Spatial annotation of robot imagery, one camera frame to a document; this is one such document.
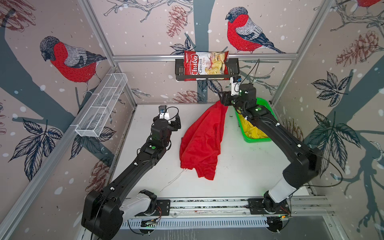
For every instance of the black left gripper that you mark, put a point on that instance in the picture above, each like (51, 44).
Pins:
(175, 124)

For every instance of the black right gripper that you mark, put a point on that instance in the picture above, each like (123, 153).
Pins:
(225, 97)

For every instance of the red shorts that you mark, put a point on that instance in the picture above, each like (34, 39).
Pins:
(201, 144)

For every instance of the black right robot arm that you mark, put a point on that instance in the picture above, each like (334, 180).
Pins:
(305, 162)

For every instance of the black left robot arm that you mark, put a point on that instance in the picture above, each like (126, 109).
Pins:
(106, 210)

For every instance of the yellow shorts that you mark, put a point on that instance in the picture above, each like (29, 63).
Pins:
(250, 133)

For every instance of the green plastic basket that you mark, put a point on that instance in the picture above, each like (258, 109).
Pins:
(260, 104)

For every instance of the red chips bag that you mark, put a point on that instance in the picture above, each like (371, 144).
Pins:
(204, 63)

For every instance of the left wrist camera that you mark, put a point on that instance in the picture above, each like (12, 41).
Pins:
(163, 112)

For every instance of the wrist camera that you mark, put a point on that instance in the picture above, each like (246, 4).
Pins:
(235, 83)
(163, 112)

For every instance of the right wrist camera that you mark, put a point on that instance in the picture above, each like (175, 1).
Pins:
(235, 83)

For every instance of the black wall shelf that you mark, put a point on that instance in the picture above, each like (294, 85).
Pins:
(232, 69)

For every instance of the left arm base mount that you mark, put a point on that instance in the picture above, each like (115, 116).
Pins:
(157, 207)

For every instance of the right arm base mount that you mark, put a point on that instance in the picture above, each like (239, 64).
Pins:
(265, 205)

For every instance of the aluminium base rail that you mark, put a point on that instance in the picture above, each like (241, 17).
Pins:
(236, 207)

